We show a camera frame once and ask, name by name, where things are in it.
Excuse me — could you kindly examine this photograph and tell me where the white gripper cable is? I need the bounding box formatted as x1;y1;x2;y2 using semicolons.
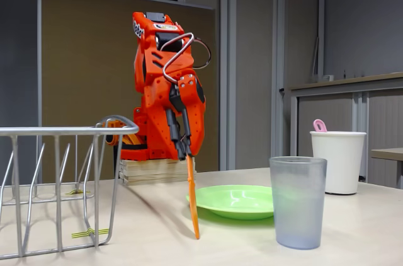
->
162;32;195;83

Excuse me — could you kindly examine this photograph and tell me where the grey cabinet with wooden top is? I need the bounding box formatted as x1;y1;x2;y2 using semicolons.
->
288;72;403;190

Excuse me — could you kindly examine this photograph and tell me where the white paper cup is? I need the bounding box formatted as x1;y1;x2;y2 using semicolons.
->
309;130;368;195

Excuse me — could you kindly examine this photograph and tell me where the metal wire dish rack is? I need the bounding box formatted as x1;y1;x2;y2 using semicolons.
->
0;114;140;260

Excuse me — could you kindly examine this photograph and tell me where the orange plastic knife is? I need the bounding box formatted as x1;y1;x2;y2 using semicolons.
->
185;152;201;240

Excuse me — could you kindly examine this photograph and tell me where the grey leaning rod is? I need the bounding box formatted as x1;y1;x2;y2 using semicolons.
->
311;37;321;83

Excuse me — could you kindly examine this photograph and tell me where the beige side table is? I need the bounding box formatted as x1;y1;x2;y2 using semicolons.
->
370;147;403;190

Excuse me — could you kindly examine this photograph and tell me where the light orange clamp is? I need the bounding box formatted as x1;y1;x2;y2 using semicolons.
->
96;119;142;153

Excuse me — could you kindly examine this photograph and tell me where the pink plastic fork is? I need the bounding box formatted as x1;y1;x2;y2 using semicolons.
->
312;119;328;134

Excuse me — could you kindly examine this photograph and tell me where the green plastic plate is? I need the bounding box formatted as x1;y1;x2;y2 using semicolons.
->
185;185;275;220

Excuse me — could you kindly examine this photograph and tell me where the wooden base block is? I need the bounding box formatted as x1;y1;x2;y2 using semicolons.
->
118;156;198;187

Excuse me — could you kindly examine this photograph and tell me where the translucent grey plastic cup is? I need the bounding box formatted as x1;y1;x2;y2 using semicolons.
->
269;156;328;250

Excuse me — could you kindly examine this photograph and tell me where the yellow black striped tape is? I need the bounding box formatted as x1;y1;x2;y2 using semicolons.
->
71;228;110;239
65;188;92;197

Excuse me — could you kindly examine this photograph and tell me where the dark wrist cable loop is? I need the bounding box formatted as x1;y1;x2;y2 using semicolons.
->
191;38;212;70

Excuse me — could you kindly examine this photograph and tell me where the brown partition board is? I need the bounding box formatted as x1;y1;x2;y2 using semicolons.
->
37;0;219;182

